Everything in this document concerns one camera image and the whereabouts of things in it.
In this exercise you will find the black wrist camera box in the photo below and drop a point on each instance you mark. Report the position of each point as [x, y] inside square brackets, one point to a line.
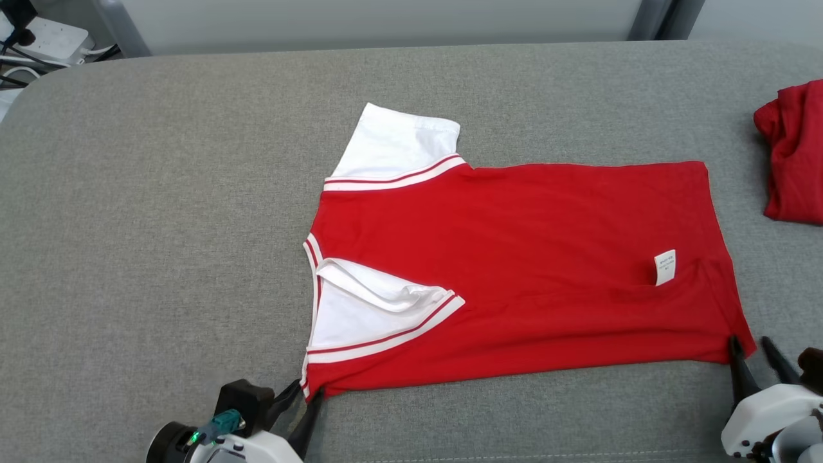
[813, 370]
[247, 399]

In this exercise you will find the red shorts with white stripe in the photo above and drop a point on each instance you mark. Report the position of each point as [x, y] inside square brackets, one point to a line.
[797, 161]

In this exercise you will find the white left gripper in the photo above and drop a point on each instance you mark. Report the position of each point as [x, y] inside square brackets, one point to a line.
[257, 450]

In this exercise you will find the black left wrist motor cylinder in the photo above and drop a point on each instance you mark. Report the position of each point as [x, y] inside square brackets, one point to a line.
[168, 444]

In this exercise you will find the black power plug adapter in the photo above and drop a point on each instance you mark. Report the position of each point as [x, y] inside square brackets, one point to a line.
[16, 13]

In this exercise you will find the red white jersey shirt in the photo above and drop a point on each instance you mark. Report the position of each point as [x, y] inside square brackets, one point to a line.
[514, 257]

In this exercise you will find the grey metal frame post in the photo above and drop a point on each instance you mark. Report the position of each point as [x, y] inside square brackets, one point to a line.
[662, 19]

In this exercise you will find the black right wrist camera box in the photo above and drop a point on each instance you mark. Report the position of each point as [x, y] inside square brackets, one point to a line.
[813, 370]

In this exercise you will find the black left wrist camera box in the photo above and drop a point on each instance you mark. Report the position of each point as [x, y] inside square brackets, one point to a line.
[247, 399]

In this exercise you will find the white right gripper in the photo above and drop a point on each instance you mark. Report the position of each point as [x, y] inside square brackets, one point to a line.
[765, 411]

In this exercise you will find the white power strip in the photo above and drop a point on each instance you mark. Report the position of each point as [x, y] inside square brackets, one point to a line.
[51, 38]

